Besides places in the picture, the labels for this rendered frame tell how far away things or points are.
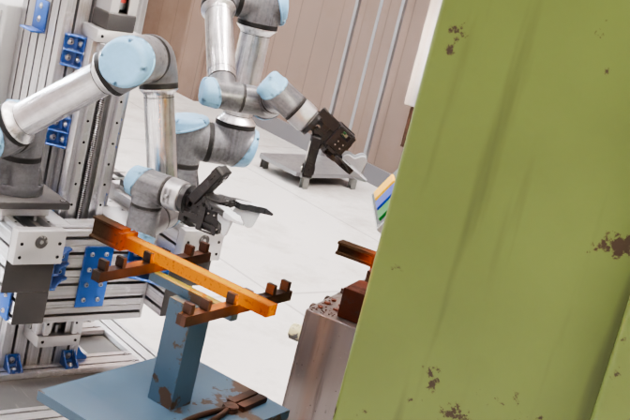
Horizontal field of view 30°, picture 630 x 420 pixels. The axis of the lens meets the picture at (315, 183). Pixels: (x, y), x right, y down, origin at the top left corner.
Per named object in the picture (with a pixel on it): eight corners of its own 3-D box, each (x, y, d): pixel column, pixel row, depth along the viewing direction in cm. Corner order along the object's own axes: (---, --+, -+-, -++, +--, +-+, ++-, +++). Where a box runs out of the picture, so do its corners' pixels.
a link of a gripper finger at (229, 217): (239, 244, 263) (222, 229, 271) (245, 218, 262) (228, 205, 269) (226, 243, 261) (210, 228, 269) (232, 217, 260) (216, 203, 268)
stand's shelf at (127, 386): (36, 399, 218) (37, 390, 217) (177, 358, 251) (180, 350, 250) (153, 472, 202) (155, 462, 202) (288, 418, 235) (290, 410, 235)
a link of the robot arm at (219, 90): (202, -43, 323) (207, 86, 293) (241, -35, 326) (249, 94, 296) (191, -12, 331) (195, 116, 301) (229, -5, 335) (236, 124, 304)
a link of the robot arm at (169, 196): (181, 175, 280) (162, 179, 273) (197, 181, 278) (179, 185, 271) (174, 204, 282) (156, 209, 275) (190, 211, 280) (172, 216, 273)
